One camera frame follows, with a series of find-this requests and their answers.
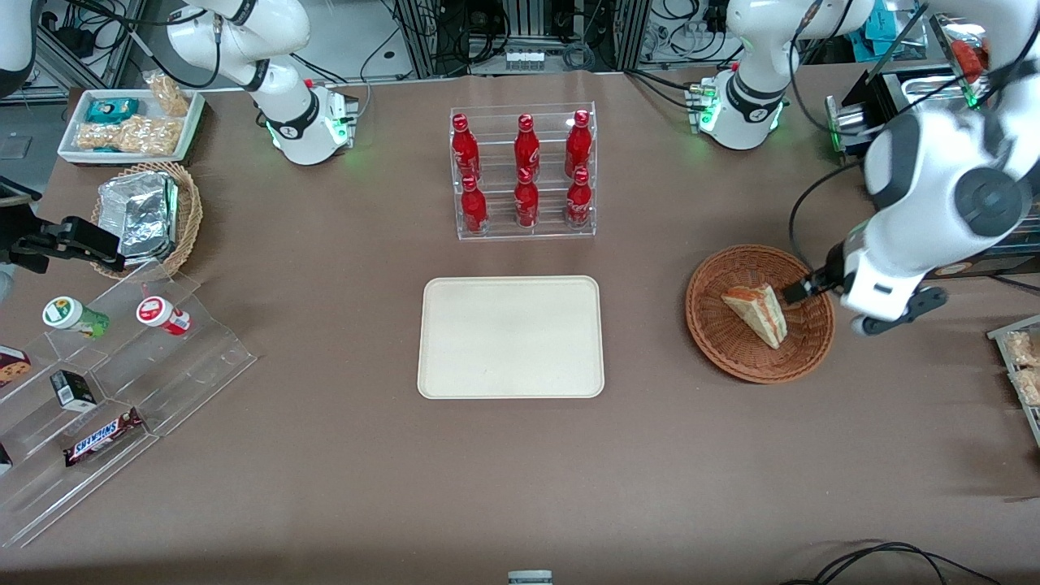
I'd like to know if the green lidded drink cup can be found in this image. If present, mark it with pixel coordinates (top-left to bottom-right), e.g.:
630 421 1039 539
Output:
42 297 111 340

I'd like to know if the red cola bottle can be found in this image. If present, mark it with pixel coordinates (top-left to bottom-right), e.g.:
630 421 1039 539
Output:
514 168 540 228
565 110 592 178
451 114 482 181
566 167 592 229
513 114 541 176
461 175 488 236

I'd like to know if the clear bag of nuts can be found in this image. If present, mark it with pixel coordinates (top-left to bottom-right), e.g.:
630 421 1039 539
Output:
144 71 193 118

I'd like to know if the light wicker basket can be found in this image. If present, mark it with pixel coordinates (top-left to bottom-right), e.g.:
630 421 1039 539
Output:
91 161 204 281

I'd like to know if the clear acrylic bottle rack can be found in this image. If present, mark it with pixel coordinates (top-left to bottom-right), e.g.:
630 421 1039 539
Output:
449 102 598 241

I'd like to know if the red lidded drink cup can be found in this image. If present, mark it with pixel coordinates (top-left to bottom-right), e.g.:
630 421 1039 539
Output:
136 296 193 336

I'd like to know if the black floor cable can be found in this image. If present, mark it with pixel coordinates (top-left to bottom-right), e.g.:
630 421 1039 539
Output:
780 541 1002 585

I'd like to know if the aluminium frame rack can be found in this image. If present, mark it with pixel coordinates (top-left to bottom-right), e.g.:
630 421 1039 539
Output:
394 0 655 80

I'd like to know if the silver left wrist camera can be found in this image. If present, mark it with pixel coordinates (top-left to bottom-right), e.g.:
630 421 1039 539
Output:
849 286 949 336

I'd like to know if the white snack tray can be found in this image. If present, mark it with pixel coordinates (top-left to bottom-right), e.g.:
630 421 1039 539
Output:
57 88 206 166

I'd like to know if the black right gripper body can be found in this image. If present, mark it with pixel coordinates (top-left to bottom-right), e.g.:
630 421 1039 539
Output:
0 175 43 274

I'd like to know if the white tray with rice crackers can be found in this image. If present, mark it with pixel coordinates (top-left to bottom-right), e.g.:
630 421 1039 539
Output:
986 314 1040 448

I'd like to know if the clear acrylic stepped shelf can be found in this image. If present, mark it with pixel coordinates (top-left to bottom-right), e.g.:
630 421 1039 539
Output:
0 260 258 549

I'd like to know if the beige rectangular serving tray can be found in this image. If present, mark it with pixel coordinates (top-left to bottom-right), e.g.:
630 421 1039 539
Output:
417 276 605 400

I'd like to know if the small black carton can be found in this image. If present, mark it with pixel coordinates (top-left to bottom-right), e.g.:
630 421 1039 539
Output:
50 370 98 411

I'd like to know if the triangular sandwich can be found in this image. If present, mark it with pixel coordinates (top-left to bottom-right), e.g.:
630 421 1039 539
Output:
721 283 789 350

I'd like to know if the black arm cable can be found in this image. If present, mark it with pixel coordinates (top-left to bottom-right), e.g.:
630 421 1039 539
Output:
786 161 864 273

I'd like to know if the round brown wicker basket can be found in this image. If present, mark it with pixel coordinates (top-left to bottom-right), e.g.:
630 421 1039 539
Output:
685 245 836 384

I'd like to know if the teal snack packet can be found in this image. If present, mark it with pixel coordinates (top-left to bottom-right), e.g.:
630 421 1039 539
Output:
85 97 141 124

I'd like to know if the brown Snickers bar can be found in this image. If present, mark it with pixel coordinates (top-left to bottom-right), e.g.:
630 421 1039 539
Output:
63 408 145 468

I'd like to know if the silver foil pack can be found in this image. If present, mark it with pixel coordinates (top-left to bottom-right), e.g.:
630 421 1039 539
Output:
120 175 181 263
97 171 174 245

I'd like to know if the cookie box with red top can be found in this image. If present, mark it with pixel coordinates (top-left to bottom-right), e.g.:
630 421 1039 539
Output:
0 345 33 389

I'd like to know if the clear bag of puffed snack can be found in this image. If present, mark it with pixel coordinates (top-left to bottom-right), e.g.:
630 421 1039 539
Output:
75 115 182 156

